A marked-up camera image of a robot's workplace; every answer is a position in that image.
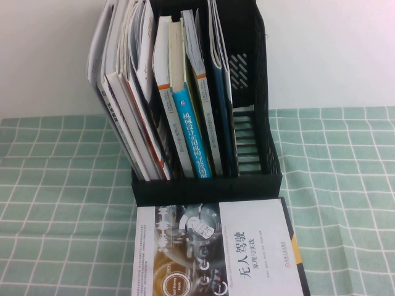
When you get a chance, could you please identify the white autonomous driving book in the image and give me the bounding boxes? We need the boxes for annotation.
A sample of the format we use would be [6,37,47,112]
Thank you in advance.
[131,198,305,296]

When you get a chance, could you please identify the cyan spine book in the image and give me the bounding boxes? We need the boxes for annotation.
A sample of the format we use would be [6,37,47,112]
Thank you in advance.
[167,17,214,179]

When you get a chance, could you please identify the navy blue thin book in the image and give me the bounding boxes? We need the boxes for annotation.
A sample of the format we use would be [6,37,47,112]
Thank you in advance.
[207,0,234,177]

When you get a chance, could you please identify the black plastic book holder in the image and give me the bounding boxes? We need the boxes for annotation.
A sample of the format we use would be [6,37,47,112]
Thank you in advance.
[131,0,283,207]

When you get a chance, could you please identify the white cover book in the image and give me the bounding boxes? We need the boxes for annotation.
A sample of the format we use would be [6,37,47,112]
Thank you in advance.
[104,70,162,182]

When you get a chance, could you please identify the blue thin softcover book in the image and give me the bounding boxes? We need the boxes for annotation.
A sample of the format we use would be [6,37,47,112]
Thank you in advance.
[215,12,239,177]

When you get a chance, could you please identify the grey spine book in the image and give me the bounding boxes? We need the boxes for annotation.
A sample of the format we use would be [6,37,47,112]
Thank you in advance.
[96,80,146,182]

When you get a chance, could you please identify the dark mobile robot book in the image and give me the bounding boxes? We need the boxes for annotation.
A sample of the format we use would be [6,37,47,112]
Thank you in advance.
[277,196,311,296]

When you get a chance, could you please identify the leaning magazines stack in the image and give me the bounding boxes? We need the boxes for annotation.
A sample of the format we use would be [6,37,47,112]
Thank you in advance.
[115,0,173,181]

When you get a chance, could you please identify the white booklet red print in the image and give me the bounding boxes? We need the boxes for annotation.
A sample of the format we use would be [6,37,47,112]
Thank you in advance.
[135,0,157,101]

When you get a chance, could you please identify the curved white paper sheet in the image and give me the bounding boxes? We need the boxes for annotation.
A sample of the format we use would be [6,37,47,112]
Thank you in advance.
[127,2,146,81]

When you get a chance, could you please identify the green checked tablecloth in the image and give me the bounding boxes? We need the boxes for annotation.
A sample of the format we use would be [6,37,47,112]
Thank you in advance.
[0,106,395,296]

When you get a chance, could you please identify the white paper folder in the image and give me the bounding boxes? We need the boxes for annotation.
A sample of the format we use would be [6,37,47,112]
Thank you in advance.
[85,0,124,90]

